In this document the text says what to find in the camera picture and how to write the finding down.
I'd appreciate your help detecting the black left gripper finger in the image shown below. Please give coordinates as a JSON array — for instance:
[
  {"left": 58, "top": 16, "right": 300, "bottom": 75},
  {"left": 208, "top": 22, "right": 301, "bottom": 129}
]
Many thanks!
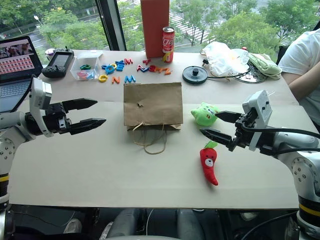
[
  {"left": 68, "top": 117, "right": 107, "bottom": 136},
  {"left": 62, "top": 98, "right": 99, "bottom": 112}
]

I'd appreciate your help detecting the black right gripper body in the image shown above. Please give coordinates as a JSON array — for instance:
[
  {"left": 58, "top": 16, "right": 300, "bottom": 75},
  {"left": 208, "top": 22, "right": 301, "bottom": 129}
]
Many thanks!
[{"left": 233, "top": 109, "right": 258, "bottom": 150}]

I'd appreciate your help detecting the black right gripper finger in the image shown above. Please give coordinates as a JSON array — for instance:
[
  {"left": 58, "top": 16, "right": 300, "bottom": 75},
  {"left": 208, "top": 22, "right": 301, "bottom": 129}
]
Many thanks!
[
  {"left": 199, "top": 127, "right": 238, "bottom": 152},
  {"left": 214, "top": 110, "right": 243, "bottom": 123}
]

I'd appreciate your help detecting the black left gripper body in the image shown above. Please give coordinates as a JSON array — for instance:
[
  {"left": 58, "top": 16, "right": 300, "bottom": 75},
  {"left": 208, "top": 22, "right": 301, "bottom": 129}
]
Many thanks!
[{"left": 42, "top": 101, "right": 74, "bottom": 136}]

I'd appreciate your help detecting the clear crumpled plastic bag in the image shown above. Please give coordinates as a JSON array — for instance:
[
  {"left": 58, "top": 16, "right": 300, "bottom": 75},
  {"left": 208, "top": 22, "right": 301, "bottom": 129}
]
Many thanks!
[{"left": 199, "top": 41, "right": 251, "bottom": 78}]

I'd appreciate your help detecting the brown paper bag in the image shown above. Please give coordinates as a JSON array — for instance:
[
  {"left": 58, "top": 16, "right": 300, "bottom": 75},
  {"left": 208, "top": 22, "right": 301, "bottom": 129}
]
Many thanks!
[{"left": 123, "top": 81, "right": 184, "bottom": 155}]

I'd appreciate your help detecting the green plush toy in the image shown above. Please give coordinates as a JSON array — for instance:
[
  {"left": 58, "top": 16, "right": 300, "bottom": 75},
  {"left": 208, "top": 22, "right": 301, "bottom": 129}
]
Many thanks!
[{"left": 190, "top": 101, "right": 222, "bottom": 127}]

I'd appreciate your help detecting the red chili plush toy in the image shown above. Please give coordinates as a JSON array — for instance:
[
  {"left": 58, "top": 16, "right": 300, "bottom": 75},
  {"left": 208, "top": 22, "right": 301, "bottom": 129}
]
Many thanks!
[{"left": 199, "top": 140, "right": 220, "bottom": 187}]

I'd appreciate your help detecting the clear plastic box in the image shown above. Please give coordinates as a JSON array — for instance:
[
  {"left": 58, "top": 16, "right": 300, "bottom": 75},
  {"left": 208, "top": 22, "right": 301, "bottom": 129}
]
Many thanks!
[{"left": 69, "top": 50, "right": 104, "bottom": 82}]

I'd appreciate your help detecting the black handheld game controller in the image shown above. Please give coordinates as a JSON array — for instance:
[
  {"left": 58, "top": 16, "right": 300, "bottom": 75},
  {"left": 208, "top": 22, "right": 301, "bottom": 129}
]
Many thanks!
[{"left": 41, "top": 47, "right": 75, "bottom": 79}]

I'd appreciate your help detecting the round metallic tray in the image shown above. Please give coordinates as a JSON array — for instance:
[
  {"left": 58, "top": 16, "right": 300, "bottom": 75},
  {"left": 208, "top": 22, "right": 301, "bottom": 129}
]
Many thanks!
[{"left": 233, "top": 59, "right": 268, "bottom": 85}]

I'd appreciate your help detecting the black round disc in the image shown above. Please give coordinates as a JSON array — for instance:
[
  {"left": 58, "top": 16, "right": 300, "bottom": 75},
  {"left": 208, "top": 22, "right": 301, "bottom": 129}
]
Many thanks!
[{"left": 181, "top": 65, "right": 209, "bottom": 86}]

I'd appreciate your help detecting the light green cloth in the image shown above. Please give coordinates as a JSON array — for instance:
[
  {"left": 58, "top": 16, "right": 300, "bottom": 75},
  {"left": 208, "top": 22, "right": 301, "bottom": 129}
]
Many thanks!
[{"left": 247, "top": 52, "right": 283, "bottom": 81}]

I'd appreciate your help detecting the open laptop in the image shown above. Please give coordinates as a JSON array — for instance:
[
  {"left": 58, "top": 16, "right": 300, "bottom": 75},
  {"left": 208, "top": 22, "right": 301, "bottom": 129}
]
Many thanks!
[{"left": 0, "top": 35, "right": 44, "bottom": 114}]

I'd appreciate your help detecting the black window pillar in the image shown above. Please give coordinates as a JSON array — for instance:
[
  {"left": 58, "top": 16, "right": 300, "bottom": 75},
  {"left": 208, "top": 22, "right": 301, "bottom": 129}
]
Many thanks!
[{"left": 94, "top": 0, "right": 127, "bottom": 51}]

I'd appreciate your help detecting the grey rounded shape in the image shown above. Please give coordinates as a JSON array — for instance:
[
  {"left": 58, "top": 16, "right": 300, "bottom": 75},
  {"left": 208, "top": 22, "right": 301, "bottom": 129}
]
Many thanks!
[
  {"left": 174, "top": 208, "right": 202, "bottom": 240},
  {"left": 106, "top": 208, "right": 142, "bottom": 240}
]

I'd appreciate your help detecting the person in white shirt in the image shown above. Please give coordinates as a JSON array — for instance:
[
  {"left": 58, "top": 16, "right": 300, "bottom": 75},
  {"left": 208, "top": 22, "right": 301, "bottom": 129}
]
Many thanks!
[{"left": 277, "top": 27, "right": 320, "bottom": 126}]

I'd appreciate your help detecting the red soda can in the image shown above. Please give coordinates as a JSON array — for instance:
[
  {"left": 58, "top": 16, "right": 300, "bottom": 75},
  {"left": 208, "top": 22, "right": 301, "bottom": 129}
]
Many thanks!
[{"left": 162, "top": 26, "right": 175, "bottom": 63}]

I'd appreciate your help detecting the tall orange-red box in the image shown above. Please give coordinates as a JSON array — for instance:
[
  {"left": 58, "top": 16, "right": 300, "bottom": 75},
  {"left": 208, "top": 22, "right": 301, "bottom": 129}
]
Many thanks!
[{"left": 140, "top": 0, "right": 171, "bottom": 60}]

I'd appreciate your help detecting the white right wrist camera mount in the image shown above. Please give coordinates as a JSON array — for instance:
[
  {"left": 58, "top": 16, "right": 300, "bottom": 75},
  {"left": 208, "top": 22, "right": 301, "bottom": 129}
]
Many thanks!
[{"left": 241, "top": 89, "right": 274, "bottom": 152}]

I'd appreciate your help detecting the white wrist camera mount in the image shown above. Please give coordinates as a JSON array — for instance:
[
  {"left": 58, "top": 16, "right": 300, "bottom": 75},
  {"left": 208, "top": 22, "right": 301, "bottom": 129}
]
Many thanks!
[
  {"left": 241, "top": 89, "right": 274, "bottom": 152},
  {"left": 29, "top": 77, "right": 55, "bottom": 138}
]

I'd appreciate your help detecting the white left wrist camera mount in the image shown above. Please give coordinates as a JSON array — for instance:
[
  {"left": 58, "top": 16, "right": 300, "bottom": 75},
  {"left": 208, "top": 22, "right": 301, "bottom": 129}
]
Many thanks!
[{"left": 29, "top": 77, "right": 55, "bottom": 138}]

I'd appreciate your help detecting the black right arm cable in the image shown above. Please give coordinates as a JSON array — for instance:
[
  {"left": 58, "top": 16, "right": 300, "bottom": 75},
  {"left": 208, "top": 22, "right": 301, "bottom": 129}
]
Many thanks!
[{"left": 240, "top": 122, "right": 320, "bottom": 139}]

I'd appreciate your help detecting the thin black cable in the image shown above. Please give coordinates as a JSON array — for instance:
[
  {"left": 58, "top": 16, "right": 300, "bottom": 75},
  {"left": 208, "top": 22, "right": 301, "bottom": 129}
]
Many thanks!
[{"left": 205, "top": 71, "right": 252, "bottom": 80}]

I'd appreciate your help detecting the thin white cable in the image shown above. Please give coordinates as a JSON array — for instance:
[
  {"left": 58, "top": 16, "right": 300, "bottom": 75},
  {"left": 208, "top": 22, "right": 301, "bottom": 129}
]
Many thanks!
[{"left": 145, "top": 208, "right": 155, "bottom": 238}]

